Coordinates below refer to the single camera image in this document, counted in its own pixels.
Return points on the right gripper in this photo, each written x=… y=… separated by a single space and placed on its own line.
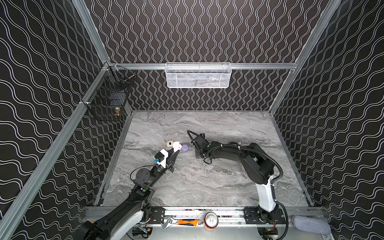
x=197 y=144

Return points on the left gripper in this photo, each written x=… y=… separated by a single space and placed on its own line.
x=170 y=158

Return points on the white round earbud case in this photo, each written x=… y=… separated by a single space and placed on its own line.
x=177 y=146

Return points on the beige earbud charging case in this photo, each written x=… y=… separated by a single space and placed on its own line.
x=169 y=144

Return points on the purple round earbud case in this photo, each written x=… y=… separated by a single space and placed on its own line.
x=184 y=148

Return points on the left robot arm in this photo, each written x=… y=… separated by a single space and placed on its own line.
x=135 y=208

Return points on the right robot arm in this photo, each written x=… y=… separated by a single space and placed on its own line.
x=259 y=167

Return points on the adjustable wrench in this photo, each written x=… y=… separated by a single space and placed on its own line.
x=168 y=221

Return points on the orange utility knife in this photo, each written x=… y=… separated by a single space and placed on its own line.
x=188 y=222

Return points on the brass object in basket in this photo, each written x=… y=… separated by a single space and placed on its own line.
x=117 y=111

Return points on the soda can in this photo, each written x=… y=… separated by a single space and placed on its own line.
x=211 y=221

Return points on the grey microphone windscreen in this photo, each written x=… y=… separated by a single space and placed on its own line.
x=311 y=225

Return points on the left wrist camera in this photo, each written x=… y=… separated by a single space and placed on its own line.
x=160 y=158

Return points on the white wire mesh basket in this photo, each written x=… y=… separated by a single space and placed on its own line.
x=195 y=75

